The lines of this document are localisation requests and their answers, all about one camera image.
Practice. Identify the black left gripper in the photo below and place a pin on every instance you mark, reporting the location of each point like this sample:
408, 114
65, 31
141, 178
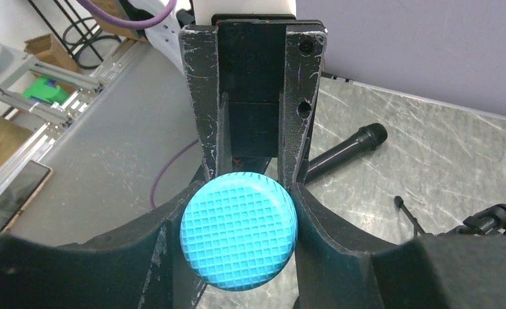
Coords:
251, 59

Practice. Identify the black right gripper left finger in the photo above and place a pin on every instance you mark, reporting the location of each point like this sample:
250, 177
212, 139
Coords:
137, 265

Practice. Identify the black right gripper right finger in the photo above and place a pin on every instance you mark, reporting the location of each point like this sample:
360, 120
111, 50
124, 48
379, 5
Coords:
341, 266

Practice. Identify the blue toy microphone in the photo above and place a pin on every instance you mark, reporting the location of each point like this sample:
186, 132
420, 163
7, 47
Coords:
239, 231

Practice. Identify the black tripod shock-mount stand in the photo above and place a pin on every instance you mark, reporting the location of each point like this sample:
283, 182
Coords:
489, 222

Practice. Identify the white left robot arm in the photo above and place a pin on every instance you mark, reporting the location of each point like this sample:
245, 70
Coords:
203, 13

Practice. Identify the black microphone orange end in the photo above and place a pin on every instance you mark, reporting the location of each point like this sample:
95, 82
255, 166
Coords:
365, 140

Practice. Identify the smartphone on bench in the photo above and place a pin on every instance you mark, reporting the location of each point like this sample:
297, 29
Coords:
17, 192

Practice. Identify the cardboard box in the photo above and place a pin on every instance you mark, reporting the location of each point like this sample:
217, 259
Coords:
47, 48

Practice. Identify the green plastic part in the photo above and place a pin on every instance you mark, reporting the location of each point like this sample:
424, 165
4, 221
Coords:
45, 90

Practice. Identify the aluminium frame rail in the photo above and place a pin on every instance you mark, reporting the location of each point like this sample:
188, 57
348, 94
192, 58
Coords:
14, 64

